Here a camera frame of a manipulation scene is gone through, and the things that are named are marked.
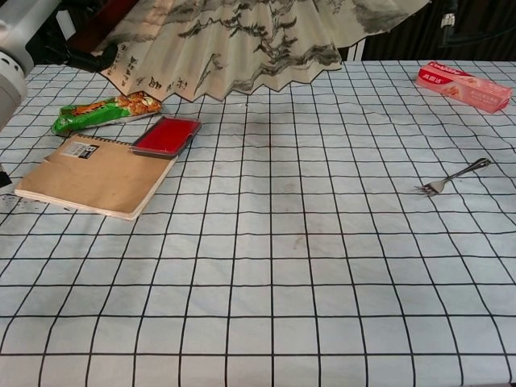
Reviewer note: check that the dark brown curtain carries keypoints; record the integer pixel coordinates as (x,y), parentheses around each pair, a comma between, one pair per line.
(475,52)

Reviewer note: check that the paper folding fan red ribs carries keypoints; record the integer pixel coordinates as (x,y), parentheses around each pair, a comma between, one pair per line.
(242,40)

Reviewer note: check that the red ink pad case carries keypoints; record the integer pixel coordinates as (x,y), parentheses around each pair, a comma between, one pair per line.
(167,135)

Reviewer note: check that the brown kraft spiral notebook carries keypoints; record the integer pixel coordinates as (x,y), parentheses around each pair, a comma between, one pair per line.
(96,177)

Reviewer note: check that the silver metal fork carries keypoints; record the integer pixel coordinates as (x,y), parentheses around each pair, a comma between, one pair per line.
(455,175)

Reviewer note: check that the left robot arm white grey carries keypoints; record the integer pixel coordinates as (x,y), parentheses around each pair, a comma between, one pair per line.
(10,88)

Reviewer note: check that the pink toothpaste box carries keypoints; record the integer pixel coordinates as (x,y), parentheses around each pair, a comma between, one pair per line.
(459,86)

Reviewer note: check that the green orange snack packet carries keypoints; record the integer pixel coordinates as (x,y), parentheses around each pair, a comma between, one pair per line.
(101,115)

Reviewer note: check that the white black grid tablecloth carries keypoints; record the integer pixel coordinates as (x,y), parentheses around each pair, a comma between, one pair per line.
(258,302)

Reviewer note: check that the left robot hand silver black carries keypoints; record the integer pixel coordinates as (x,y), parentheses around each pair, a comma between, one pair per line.
(24,20)

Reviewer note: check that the slanted white frame post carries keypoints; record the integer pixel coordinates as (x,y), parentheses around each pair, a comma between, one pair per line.
(63,22)

